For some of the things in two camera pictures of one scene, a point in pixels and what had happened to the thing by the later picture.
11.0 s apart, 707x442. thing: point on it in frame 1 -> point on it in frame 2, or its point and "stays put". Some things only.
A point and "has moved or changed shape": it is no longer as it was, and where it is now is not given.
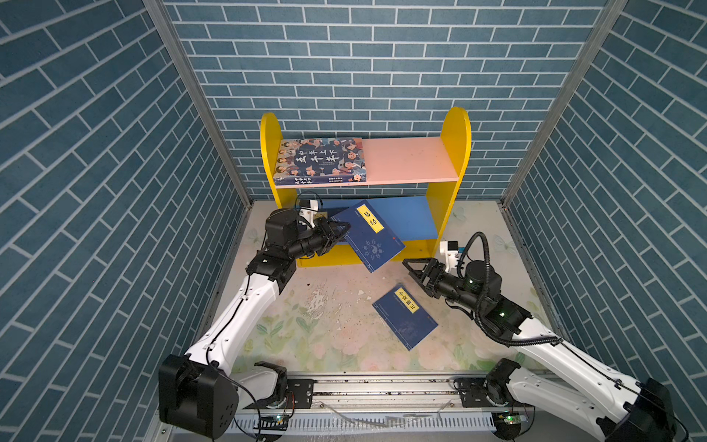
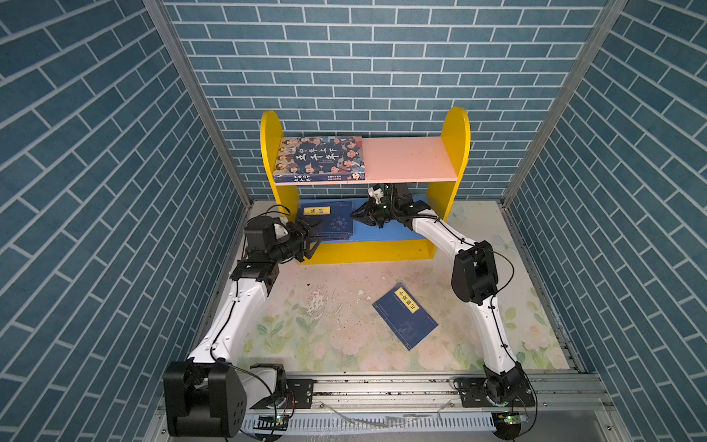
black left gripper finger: [330, 244] -> [310, 252]
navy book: [405, 317] stays put
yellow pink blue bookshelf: [409, 180] stays put
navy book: [330, 211] has moved or changed shape
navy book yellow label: [369, 235] -> [337, 215]
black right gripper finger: [432, 270] -> [364, 215]
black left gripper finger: [338, 227] -> [312, 221]
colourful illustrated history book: [320, 160] stays put
